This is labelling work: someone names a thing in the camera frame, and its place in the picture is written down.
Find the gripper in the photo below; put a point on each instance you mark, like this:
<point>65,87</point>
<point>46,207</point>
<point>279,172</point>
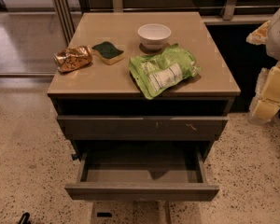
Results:
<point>279,36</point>

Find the grey drawer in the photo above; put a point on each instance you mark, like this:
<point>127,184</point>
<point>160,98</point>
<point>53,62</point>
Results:
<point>149,128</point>
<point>172,173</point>

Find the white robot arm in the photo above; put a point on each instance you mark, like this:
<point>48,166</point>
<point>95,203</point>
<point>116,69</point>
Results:
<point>273,50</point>

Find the grey drawer cabinet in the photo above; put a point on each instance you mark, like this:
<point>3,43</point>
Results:
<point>110,90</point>

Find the grey top drawer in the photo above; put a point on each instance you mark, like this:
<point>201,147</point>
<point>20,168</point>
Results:
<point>149,128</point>

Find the green snack bag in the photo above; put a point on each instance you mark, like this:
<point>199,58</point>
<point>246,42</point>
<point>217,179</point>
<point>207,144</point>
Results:
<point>154,74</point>

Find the white bowl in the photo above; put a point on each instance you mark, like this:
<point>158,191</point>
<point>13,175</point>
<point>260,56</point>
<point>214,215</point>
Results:
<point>154,36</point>

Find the green yellow sponge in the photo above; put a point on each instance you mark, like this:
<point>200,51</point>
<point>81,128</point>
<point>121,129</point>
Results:
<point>107,53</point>

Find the black object bottom left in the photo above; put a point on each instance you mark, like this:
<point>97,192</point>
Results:
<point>25,219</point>

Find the metal shelf frame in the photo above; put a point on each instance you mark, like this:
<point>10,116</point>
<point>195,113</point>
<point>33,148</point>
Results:
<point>214,12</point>

